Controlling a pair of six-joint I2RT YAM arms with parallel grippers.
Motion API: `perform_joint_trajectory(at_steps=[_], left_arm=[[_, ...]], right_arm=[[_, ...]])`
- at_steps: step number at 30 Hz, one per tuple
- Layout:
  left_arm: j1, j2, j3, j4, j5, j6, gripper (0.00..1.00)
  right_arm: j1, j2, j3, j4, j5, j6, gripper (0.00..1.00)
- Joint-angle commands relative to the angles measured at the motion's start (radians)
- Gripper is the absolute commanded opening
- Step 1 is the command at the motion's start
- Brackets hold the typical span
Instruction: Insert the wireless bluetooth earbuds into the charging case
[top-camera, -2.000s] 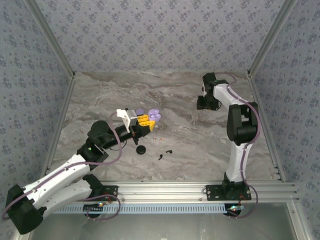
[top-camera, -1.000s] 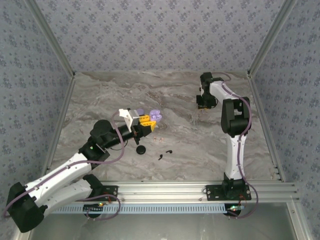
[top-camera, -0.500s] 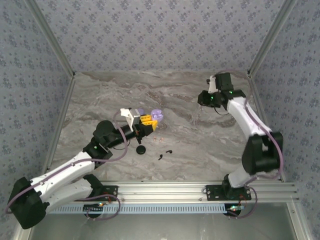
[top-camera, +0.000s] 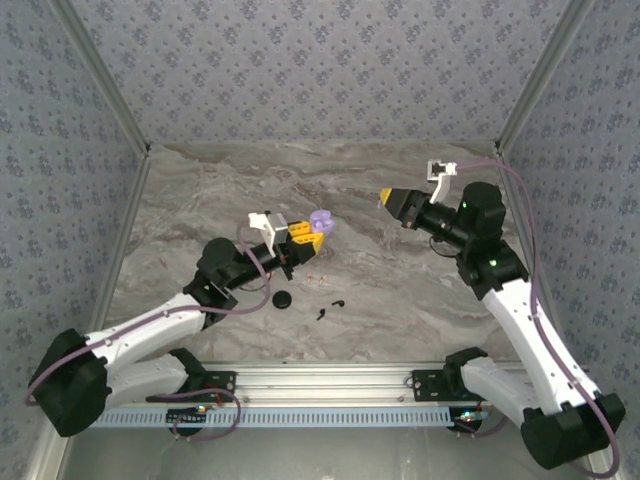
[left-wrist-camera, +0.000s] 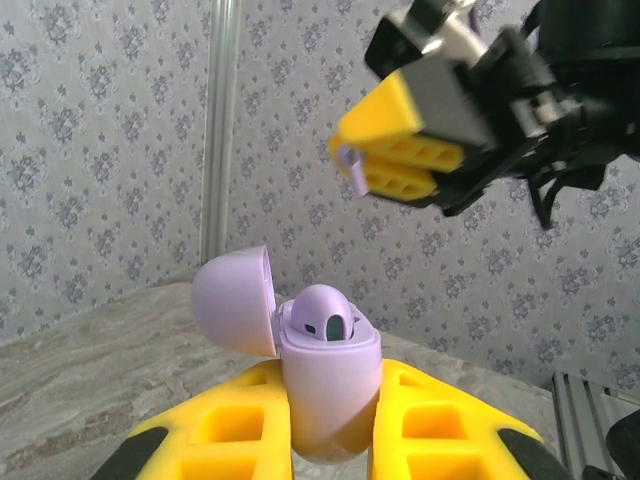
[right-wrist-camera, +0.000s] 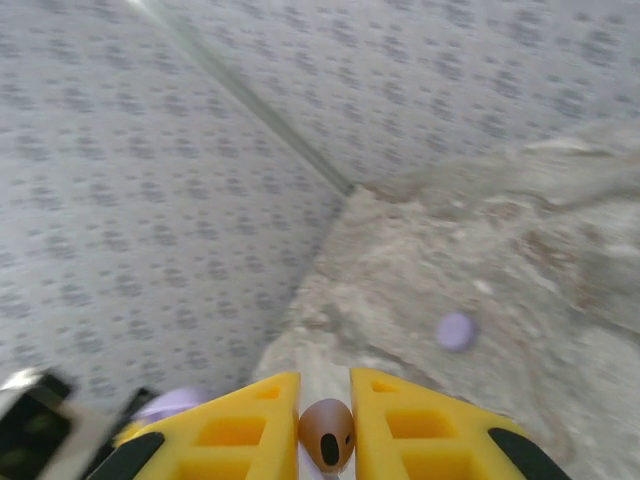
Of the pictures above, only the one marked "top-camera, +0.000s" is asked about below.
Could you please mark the purple earbud charging case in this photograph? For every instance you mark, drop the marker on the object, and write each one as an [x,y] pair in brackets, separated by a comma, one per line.
[322,225]

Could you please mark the black earbud charging case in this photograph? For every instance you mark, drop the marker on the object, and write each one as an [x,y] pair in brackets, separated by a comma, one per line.
[282,301]

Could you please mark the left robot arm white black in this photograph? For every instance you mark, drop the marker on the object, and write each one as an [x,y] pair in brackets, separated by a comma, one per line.
[65,385]

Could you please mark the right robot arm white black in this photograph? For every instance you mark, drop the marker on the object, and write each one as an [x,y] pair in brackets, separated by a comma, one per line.
[530,340]

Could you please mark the small black electronics board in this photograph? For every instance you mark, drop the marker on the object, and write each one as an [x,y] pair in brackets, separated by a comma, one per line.
[187,416]
[470,417]

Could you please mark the grey metal panel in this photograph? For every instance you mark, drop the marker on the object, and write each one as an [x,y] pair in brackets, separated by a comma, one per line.
[320,457]

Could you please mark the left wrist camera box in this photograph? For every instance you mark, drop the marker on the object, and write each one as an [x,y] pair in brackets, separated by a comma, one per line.
[275,227]

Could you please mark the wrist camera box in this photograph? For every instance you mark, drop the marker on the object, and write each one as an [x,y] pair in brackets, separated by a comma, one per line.
[275,227]
[440,170]

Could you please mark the aluminium table side rail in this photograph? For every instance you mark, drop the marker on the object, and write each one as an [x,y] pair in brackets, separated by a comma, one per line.
[515,210]
[134,195]

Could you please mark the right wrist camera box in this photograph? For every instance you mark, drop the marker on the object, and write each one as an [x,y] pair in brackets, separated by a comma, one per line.
[440,170]

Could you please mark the aluminium mounting rail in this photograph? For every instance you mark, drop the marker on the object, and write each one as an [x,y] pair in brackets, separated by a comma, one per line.
[320,385]

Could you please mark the aluminium frame post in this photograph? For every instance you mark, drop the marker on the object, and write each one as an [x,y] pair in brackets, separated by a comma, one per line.
[540,75]
[104,75]

